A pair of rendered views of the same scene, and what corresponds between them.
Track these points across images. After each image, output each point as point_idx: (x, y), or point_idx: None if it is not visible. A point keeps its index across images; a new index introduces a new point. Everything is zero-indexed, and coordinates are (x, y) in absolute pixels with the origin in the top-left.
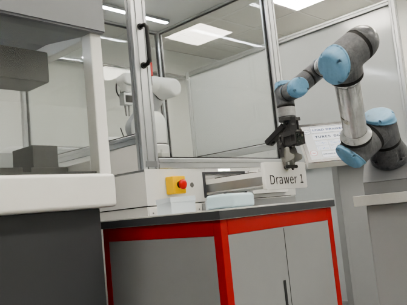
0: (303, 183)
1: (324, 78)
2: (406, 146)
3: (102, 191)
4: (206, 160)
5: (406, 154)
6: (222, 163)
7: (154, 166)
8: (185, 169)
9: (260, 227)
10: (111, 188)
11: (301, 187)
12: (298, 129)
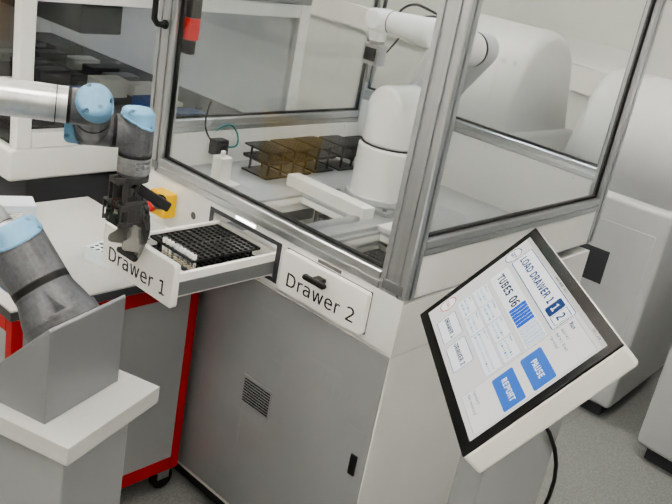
0: (164, 297)
1: None
2: (34, 321)
3: (0, 162)
4: (219, 192)
5: (23, 331)
6: (247, 211)
7: (153, 167)
8: (188, 190)
9: None
10: (5, 163)
11: (158, 300)
12: (111, 199)
